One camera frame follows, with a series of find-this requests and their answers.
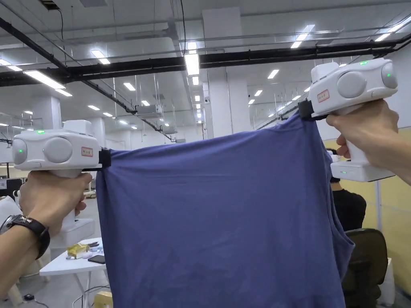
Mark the person's right hand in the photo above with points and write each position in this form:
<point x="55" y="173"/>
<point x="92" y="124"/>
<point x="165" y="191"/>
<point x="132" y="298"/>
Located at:
<point x="369" y="134"/>

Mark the dark blue shirt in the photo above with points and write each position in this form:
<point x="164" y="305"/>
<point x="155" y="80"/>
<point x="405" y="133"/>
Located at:
<point x="221" y="218"/>

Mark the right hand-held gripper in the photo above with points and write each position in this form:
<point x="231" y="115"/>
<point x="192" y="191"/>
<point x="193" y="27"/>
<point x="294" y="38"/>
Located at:
<point x="351" y="83"/>

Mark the person's left forearm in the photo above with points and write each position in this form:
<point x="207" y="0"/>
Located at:
<point x="19" y="253"/>

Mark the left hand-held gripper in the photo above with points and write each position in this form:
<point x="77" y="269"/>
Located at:
<point x="57" y="150"/>

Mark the person's left hand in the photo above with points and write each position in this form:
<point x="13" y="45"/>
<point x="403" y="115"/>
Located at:
<point x="53" y="199"/>

